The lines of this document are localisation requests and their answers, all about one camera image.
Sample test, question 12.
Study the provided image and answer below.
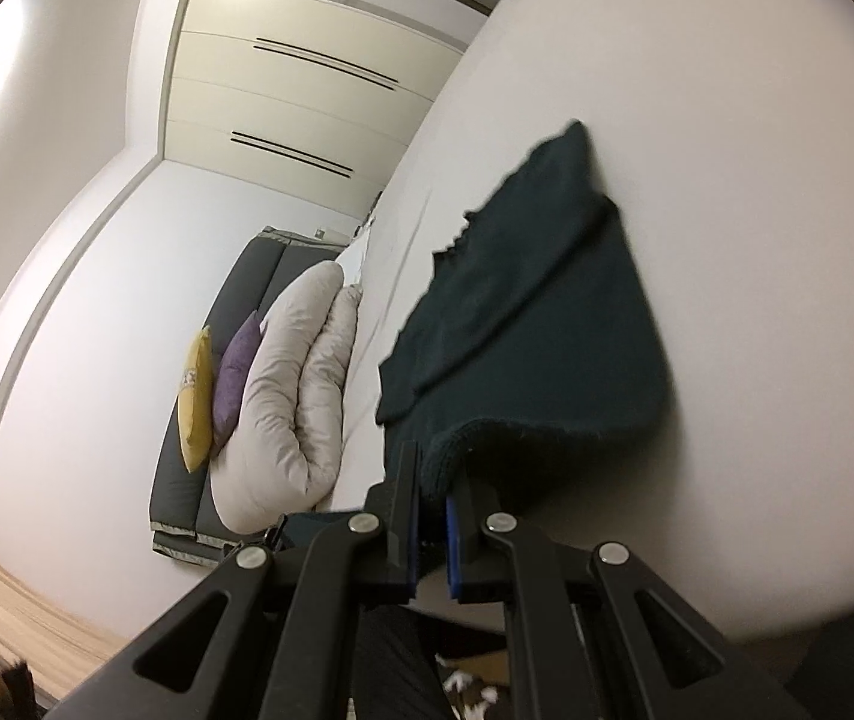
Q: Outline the purple pillow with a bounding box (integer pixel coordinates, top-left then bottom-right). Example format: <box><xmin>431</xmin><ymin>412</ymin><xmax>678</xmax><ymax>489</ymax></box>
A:
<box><xmin>212</xmin><ymin>310</ymin><xmax>263</xmax><ymax>451</ymax></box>

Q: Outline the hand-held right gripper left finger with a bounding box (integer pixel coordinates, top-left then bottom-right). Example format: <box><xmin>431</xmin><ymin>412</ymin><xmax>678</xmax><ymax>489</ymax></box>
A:
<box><xmin>43</xmin><ymin>440</ymin><xmax>425</xmax><ymax>720</ymax></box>

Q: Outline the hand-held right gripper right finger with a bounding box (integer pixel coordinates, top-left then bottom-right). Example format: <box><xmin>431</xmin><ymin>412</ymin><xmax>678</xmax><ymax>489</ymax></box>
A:
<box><xmin>444</xmin><ymin>474</ymin><xmax>818</xmax><ymax>720</ymax></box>

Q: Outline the bed with white sheet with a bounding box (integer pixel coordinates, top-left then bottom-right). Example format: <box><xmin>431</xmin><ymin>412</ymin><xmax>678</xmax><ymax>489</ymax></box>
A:
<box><xmin>317</xmin><ymin>0</ymin><xmax>854</xmax><ymax>647</ymax></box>

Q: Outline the beige folded duvet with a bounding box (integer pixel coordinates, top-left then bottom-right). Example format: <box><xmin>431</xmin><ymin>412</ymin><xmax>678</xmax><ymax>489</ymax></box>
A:
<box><xmin>208</xmin><ymin>261</ymin><xmax>362</xmax><ymax>533</ymax></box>

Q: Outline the white cloth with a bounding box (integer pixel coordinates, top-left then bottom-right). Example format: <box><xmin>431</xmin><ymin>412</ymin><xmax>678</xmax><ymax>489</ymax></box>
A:
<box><xmin>337</xmin><ymin>214</ymin><xmax>379</xmax><ymax>282</ymax></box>

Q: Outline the yellow pillow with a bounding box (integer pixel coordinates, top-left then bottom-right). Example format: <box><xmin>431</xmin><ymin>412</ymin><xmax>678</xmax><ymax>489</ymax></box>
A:
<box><xmin>176</xmin><ymin>326</ymin><xmax>215</xmax><ymax>473</ymax></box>

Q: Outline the dark green sweater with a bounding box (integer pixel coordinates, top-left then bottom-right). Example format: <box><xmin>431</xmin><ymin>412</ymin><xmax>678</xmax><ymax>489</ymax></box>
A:
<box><xmin>374</xmin><ymin>120</ymin><xmax>677</xmax><ymax>502</ymax></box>

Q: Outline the cream wardrobe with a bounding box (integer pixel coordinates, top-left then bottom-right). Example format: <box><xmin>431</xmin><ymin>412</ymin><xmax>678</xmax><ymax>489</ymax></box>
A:
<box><xmin>158</xmin><ymin>0</ymin><xmax>471</xmax><ymax>232</ymax></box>

